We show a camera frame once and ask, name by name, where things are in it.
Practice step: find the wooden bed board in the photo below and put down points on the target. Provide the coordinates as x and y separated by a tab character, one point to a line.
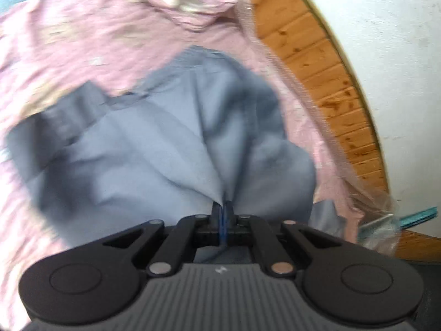
327	86

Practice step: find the teal flat strip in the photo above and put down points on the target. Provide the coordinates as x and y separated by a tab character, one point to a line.
418	218

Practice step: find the pink printed bedsheet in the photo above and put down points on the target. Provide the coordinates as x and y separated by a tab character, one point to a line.
86	44

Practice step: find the grey-blue garment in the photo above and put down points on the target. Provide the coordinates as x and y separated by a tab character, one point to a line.
148	165

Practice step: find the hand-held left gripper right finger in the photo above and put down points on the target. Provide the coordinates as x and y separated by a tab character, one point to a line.
228	218

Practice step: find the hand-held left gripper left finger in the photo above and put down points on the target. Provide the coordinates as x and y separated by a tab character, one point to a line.
217	218

